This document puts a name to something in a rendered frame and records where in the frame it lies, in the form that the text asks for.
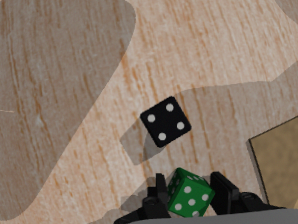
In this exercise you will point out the tan square mat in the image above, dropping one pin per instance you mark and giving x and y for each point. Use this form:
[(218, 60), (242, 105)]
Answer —
[(276, 155)]

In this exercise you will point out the black die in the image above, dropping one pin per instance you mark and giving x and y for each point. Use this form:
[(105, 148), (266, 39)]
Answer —
[(165, 121)]

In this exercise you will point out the green die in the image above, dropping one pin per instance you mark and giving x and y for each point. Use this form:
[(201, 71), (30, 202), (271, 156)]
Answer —
[(189, 195)]

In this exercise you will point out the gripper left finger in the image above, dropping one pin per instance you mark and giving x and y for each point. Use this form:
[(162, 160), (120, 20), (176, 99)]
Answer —
[(154, 206)]

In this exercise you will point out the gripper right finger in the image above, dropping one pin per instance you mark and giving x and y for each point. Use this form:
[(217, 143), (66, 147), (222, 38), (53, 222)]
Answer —
[(227, 200)]

